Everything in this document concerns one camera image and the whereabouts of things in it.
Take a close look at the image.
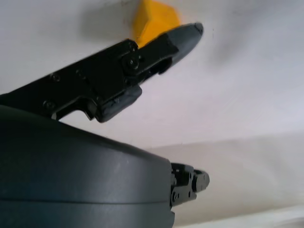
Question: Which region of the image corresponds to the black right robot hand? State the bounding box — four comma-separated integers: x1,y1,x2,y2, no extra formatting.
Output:
0,22,210,228

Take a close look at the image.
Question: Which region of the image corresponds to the yellow cube block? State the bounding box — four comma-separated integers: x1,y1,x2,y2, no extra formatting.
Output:
132,0,186,49

